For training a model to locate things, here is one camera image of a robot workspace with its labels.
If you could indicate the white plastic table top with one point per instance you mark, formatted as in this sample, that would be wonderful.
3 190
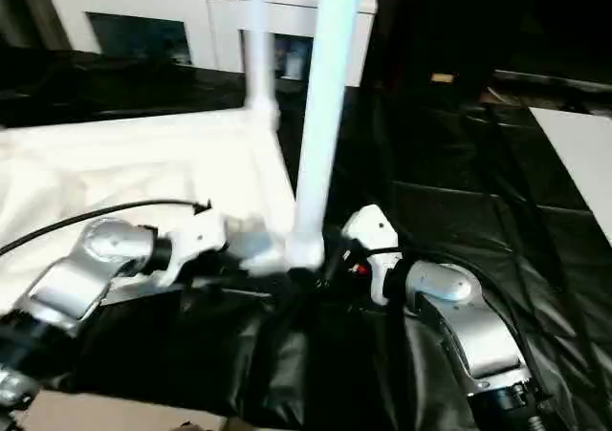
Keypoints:
119 163

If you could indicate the white plastic table leg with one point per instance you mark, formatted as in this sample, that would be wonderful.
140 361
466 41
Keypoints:
325 115
260 53

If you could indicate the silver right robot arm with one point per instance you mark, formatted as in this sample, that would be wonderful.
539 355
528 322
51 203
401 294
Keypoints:
473 316

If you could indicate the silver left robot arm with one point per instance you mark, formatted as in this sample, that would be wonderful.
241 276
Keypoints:
72 268

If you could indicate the black mat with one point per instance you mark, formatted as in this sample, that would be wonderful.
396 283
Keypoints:
478 235

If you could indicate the small tan label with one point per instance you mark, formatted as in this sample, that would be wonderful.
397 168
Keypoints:
442 77

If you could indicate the white flat board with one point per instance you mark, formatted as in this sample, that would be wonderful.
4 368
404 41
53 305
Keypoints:
581 158

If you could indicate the black cabinet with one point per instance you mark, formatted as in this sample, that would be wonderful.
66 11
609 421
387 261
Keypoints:
478 20

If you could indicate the white cabinet with glass doors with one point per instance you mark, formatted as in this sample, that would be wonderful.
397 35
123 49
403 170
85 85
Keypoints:
167 1

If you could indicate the grey curtain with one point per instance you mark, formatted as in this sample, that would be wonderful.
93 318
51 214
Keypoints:
24 10

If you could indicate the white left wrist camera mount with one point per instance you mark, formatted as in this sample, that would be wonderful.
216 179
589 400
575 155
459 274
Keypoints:
198 240

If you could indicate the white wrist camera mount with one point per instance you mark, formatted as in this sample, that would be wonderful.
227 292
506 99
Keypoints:
198 240
373 230

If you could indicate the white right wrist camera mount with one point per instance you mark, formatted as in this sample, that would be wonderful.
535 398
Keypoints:
373 230

